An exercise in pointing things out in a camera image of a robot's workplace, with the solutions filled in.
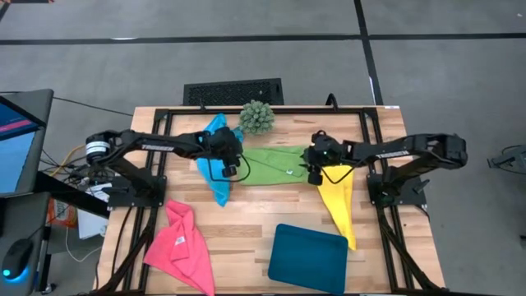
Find light blue microfiber towel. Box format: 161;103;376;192
196;113;244;208

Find green microfiber towel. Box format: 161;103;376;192
238;146;313;187

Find yellow microfiber towel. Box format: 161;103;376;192
316;164;358;252

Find teal plastic bin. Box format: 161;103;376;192
267;223;349;295

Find pink microfiber towel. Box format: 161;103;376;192
142;199;216;296

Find artificial green potted plant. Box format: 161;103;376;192
238;99;275;136

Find black perforated floor grille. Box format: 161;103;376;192
182;77;284;107

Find white paper sheet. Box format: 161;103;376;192
76;183;112;240

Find orange bag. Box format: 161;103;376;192
47;198;79;229

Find black floor stand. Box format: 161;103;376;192
487;143;526;176

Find blue-lit computer screen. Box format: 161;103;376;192
0;88;54;198

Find gray side desk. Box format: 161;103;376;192
0;191;53;296

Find black computer mouse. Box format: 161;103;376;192
2;238;35;280

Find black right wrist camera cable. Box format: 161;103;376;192
320;158;365;185

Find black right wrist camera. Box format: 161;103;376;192
307;164;325;186

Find black metal table frame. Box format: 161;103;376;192
96;106;447;295

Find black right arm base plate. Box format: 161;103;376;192
367;172;428;206

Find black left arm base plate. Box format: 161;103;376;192
107;174;168;209

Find black floor cable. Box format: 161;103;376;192
52;96;135;118

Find yellow cable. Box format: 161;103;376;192
51;143;87;178

